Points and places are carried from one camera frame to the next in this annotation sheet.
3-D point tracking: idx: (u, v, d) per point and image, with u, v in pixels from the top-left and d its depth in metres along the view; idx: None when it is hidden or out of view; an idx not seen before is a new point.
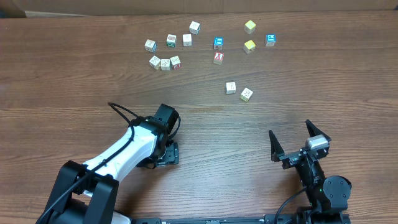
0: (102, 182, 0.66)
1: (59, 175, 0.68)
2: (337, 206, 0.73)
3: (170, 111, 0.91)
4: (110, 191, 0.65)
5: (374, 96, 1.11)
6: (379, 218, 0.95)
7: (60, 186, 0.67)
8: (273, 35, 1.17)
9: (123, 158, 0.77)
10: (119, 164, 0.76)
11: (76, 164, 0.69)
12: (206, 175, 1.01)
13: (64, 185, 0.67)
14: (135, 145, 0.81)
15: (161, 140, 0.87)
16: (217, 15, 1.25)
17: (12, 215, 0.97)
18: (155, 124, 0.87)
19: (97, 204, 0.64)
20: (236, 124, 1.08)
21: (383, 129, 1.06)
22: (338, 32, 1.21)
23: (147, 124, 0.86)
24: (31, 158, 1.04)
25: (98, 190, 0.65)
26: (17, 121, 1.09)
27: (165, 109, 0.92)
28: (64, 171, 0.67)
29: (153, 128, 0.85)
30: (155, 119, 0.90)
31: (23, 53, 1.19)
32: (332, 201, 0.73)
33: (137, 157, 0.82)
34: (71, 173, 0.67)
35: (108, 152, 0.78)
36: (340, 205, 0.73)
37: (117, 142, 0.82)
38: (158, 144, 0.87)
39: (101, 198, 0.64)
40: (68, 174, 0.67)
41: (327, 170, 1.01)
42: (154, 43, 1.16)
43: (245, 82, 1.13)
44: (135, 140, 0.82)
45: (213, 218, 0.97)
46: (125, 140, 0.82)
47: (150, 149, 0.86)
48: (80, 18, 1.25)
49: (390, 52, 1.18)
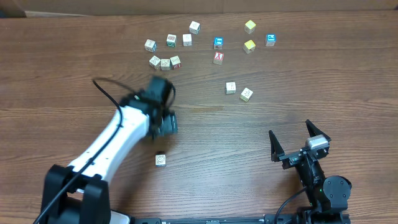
0: (91, 183, 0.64)
1: (45, 182, 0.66)
2: (337, 206, 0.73)
3: (161, 83, 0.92)
4: (99, 192, 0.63)
5: (374, 96, 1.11)
6: (379, 218, 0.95)
7: (49, 192, 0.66)
8: (273, 35, 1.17)
9: (112, 150, 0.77)
10: (107, 158, 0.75)
11: (61, 168, 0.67)
12: (206, 175, 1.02)
13: (54, 190, 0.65)
14: (124, 132, 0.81)
15: (154, 116, 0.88)
16: (217, 15, 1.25)
17: (12, 215, 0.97)
18: (146, 101, 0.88)
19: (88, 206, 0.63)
20: (236, 124, 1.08)
21: (383, 129, 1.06)
22: (338, 32, 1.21)
23: (139, 101, 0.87)
24: (31, 158, 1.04)
25: (87, 192, 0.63)
26: (17, 121, 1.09)
27: (156, 82, 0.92)
28: (50, 177, 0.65)
29: (145, 106, 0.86)
30: (147, 93, 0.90)
31: (23, 53, 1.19)
32: (332, 201, 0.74)
33: (127, 142, 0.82)
34: (58, 178, 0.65)
35: (96, 145, 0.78)
36: (340, 206, 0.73)
37: (104, 131, 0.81)
38: (152, 120, 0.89)
39: (92, 201, 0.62)
40: (55, 179, 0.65)
41: (327, 170, 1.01)
42: (154, 43, 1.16)
43: (245, 82, 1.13)
44: (124, 126, 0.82)
45: (213, 218, 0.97)
46: (113, 127, 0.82)
47: (142, 129, 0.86)
48: (80, 18, 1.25)
49: (390, 52, 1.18)
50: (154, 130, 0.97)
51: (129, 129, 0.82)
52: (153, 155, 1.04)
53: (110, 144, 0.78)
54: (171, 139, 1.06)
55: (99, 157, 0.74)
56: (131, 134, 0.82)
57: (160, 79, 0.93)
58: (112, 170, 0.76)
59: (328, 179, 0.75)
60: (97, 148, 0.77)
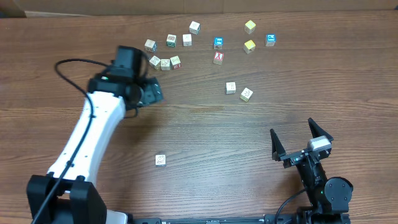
0: (74, 186, 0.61)
1: (28, 196, 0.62)
2: (339, 209, 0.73)
3: (129, 55, 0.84)
4: (86, 195, 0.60)
5: (374, 96, 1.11)
6: (379, 218, 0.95)
7: (35, 205, 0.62)
8: (273, 35, 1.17)
9: (91, 145, 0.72)
10: (87, 156, 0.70)
11: (40, 178, 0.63)
12: (206, 175, 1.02)
13: (39, 202, 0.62)
14: (99, 122, 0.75)
15: (129, 93, 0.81)
16: (217, 15, 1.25)
17: (12, 215, 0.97)
18: (117, 80, 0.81)
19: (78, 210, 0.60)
20: (236, 124, 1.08)
21: (383, 129, 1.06)
22: (338, 32, 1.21)
23: (108, 82, 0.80)
24: (31, 158, 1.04)
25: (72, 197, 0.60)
26: (17, 121, 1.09)
27: (124, 53, 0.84)
28: (30, 191, 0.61)
29: (115, 86, 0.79)
30: (116, 69, 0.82)
31: (23, 53, 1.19)
32: (333, 203, 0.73)
33: (106, 130, 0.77)
34: (40, 189, 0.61)
35: (71, 145, 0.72)
36: (341, 208, 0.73)
37: (76, 126, 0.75)
38: (127, 98, 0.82)
39: (80, 205, 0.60)
40: (37, 191, 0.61)
41: (327, 169, 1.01)
42: (155, 43, 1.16)
43: (245, 82, 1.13)
44: (97, 116, 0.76)
45: (213, 218, 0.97)
46: (85, 119, 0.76)
47: (118, 112, 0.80)
48: (80, 18, 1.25)
49: (389, 52, 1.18)
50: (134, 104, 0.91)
51: (103, 117, 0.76)
52: (153, 155, 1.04)
53: (85, 139, 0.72)
54: (171, 138, 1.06)
55: (76, 157, 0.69)
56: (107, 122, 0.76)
57: (127, 50, 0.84)
58: (95, 165, 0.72)
59: (329, 182, 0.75)
60: (73, 147, 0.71)
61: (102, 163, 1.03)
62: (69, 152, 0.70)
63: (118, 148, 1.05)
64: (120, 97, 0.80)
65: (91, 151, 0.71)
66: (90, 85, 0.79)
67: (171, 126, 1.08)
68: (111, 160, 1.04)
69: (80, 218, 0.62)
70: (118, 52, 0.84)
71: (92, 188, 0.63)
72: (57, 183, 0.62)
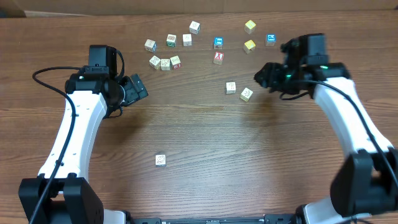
0: (66, 184, 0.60)
1: (22, 201, 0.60)
2: (315, 53, 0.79)
3: (103, 53, 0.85)
4: (80, 191, 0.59)
5: (375, 96, 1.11)
6: (379, 218, 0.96)
7: (30, 208, 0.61)
8: (273, 35, 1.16)
9: (77, 142, 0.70)
10: (75, 154, 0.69)
11: (31, 181, 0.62)
12: (206, 175, 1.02)
13: (33, 205, 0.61)
14: (82, 119, 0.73)
15: (108, 89, 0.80)
16: (217, 15, 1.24)
17: (12, 215, 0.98)
18: (94, 78, 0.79)
19: (75, 206, 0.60)
20: (236, 124, 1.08)
21: (383, 130, 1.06)
22: (338, 32, 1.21)
23: (86, 79, 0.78)
24: (31, 158, 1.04)
25: (67, 196, 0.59)
26: (17, 121, 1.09)
27: (97, 51, 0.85)
28: (23, 194, 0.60)
29: (94, 83, 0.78)
30: (91, 68, 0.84)
31: (23, 53, 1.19)
32: (310, 50, 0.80)
33: (91, 127, 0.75)
34: (32, 191, 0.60)
35: (56, 145, 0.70)
36: (317, 50, 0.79)
37: (60, 127, 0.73)
38: (107, 94, 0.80)
39: (76, 201, 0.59)
40: (30, 195, 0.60)
41: (328, 169, 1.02)
42: (155, 43, 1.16)
43: (245, 82, 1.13)
44: (79, 114, 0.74)
45: (213, 218, 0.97)
46: (68, 118, 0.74)
47: (101, 108, 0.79)
48: (80, 18, 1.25)
49: (389, 52, 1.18)
50: (117, 104, 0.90)
51: (87, 114, 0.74)
52: (153, 155, 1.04)
53: (71, 137, 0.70)
54: (171, 139, 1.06)
55: (64, 156, 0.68)
56: (91, 118, 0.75)
57: (99, 48, 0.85)
58: (84, 162, 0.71)
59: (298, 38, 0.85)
60: (60, 147, 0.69)
61: (102, 163, 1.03)
62: (56, 152, 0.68)
63: (118, 148, 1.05)
64: (100, 93, 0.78)
65: (79, 148, 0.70)
66: (68, 86, 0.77)
67: (171, 126, 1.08)
68: (111, 160, 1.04)
69: (76, 215, 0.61)
70: (91, 53, 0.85)
71: (85, 183, 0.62)
72: (48, 183, 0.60)
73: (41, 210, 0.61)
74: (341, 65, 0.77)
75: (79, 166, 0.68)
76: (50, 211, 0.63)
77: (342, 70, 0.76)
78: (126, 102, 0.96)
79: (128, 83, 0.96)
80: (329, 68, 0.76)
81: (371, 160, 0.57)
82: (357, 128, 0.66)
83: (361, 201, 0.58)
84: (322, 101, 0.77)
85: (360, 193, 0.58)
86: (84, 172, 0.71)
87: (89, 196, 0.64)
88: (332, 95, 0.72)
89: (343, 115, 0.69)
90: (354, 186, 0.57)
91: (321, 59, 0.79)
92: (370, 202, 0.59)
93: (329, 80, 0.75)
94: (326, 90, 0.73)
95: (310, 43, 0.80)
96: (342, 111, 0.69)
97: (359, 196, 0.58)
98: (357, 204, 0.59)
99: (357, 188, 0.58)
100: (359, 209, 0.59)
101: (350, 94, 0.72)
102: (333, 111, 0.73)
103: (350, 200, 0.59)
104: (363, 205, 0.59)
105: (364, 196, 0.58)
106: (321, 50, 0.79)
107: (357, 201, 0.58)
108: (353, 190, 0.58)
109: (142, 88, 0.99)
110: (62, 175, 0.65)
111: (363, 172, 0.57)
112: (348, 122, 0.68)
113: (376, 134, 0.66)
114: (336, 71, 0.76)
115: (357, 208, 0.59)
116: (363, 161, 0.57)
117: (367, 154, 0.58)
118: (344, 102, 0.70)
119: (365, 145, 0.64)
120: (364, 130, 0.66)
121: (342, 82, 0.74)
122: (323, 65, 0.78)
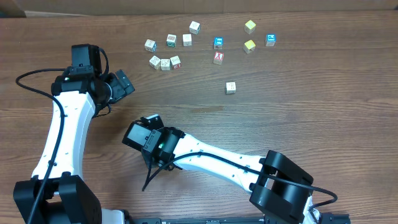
0: (60, 183, 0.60)
1: (17, 205, 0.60)
2: (145, 139, 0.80)
3: (86, 52, 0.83)
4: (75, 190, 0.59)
5: (375, 96, 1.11)
6: (379, 218, 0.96)
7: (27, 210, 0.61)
8: (273, 35, 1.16)
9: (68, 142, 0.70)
10: (67, 153, 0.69)
11: (25, 183, 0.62)
12: (205, 175, 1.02)
13: (30, 206, 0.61)
14: (71, 120, 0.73)
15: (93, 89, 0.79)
16: (217, 15, 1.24)
17: (12, 215, 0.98)
18: (79, 79, 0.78)
19: (71, 206, 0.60)
20: (236, 123, 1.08)
21: (383, 129, 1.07)
22: (338, 32, 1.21)
23: (70, 82, 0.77)
24: (31, 158, 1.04)
25: (62, 196, 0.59)
26: (17, 121, 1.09)
27: (80, 51, 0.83)
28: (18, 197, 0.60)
29: (78, 84, 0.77)
30: (76, 68, 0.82)
31: (23, 53, 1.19)
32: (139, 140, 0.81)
33: (81, 127, 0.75)
34: (28, 194, 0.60)
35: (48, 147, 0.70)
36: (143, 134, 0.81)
37: (50, 128, 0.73)
38: (93, 94, 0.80)
39: (72, 200, 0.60)
40: (25, 196, 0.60)
41: (327, 170, 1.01)
42: (154, 43, 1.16)
43: (245, 82, 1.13)
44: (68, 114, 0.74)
45: (213, 218, 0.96)
46: (56, 119, 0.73)
47: (89, 108, 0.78)
48: (80, 18, 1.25)
49: (389, 52, 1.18)
50: (104, 101, 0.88)
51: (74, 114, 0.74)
52: None
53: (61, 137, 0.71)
54: None
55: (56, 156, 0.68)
56: (80, 117, 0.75)
57: (81, 47, 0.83)
58: (78, 161, 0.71)
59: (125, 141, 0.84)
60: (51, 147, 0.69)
61: (102, 163, 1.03)
62: (48, 154, 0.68)
63: (118, 148, 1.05)
64: (87, 93, 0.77)
65: (70, 147, 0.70)
66: (53, 88, 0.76)
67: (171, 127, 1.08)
68: (111, 160, 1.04)
69: (74, 214, 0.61)
70: (73, 53, 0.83)
71: (81, 182, 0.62)
72: (43, 184, 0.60)
73: (38, 211, 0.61)
74: (174, 130, 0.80)
75: (73, 165, 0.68)
76: (47, 213, 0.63)
77: (175, 133, 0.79)
78: (114, 100, 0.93)
79: (113, 80, 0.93)
80: (163, 140, 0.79)
81: (265, 188, 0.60)
82: (231, 171, 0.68)
83: (294, 210, 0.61)
84: (189, 168, 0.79)
85: (290, 208, 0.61)
86: (79, 170, 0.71)
87: (86, 195, 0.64)
88: (186, 162, 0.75)
89: (209, 168, 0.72)
90: (281, 208, 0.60)
91: (153, 139, 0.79)
92: (301, 200, 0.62)
93: (176, 152, 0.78)
94: (180, 161, 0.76)
95: (134, 136, 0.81)
96: (208, 166, 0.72)
97: (291, 206, 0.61)
98: (295, 212, 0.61)
99: (284, 207, 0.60)
100: (300, 212, 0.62)
101: (195, 147, 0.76)
102: (201, 168, 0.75)
103: (289, 218, 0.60)
104: (298, 207, 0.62)
105: (294, 205, 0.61)
106: (145, 132, 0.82)
107: (292, 211, 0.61)
108: (283, 211, 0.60)
109: (128, 83, 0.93)
110: (56, 175, 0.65)
111: (272, 199, 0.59)
112: (222, 173, 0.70)
113: (242, 161, 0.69)
114: (172, 143, 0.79)
115: (300, 214, 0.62)
116: (263, 197, 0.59)
117: (257, 188, 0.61)
118: (199, 158, 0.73)
119: (248, 180, 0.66)
120: (229, 167, 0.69)
121: (180, 142, 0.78)
122: (157, 142, 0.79)
